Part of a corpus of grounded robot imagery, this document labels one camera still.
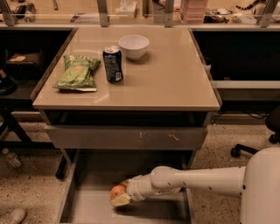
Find orange fruit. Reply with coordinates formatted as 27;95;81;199
110;185;126;199

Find open middle drawer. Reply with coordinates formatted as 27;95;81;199
57;150;194;224

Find blue soda can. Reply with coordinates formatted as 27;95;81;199
102;45;123;82

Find clear plastic bottle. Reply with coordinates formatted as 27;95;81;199
2;148;22;168

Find white tissue box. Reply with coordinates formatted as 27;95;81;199
118;0;137;18

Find green chip bag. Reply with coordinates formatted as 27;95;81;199
53;55;101;92

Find pink stacked trays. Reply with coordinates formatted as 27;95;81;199
179;0;208;24

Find white ceramic bowl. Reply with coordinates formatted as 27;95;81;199
118;35;150;60

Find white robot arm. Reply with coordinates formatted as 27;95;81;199
110;147;280;224

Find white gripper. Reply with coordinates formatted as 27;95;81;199
111;175;154;207

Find grey shoe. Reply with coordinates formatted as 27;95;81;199
9;208;26;224

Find black side table frame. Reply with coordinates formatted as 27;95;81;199
0;101;68;179

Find beige drawer cabinet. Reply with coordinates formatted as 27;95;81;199
30;25;222;182

